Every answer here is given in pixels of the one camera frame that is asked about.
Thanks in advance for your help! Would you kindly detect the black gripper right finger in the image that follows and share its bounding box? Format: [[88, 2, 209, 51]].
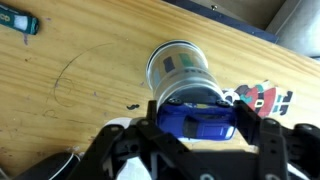
[[232, 99, 320, 180]]

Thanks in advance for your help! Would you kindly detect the red nutcracker sticker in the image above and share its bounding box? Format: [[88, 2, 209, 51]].
[[222, 79, 295, 118]]

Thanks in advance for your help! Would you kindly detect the blue toy car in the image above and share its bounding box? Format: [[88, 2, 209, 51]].
[[156, 98, 238, 142]]

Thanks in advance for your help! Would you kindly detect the black moustache sticker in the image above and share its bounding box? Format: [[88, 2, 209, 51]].
[[125, 103, 141, 112]]

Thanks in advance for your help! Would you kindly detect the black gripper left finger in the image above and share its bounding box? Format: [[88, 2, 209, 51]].
[[79, 99, 201, 180]]

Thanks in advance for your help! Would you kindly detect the wooden table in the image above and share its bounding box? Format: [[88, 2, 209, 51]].
[[0, 0, 320, 180]]

